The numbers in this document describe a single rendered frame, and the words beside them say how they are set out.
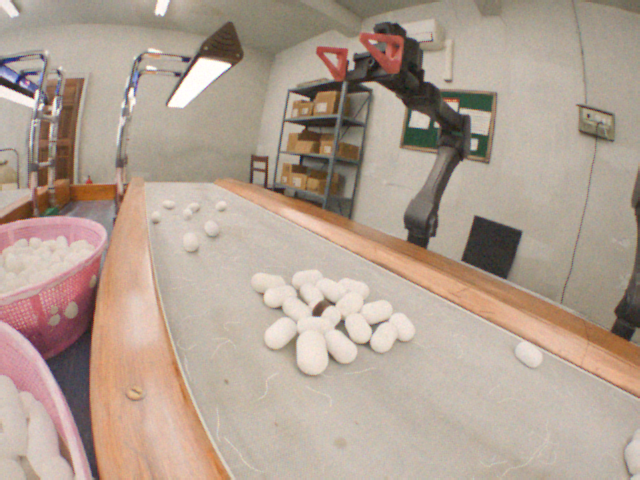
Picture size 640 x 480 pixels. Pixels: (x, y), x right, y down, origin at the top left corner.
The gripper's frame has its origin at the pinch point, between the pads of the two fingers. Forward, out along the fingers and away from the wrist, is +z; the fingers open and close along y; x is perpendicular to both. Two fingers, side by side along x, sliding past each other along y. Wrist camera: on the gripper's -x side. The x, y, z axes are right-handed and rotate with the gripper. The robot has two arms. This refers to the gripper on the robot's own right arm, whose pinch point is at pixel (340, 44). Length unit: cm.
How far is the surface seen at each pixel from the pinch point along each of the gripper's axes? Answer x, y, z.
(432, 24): -140, -84, -178
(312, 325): 31.5, 18.1, 13.7
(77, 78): -96, -424, 151
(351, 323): 31.7, 19.3, 10.6
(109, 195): 38, -81, 37
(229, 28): -2.7, -13.0, 13.8
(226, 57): 3.0, -13.1, 13.0
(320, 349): 31.0, 21.0, 15.5
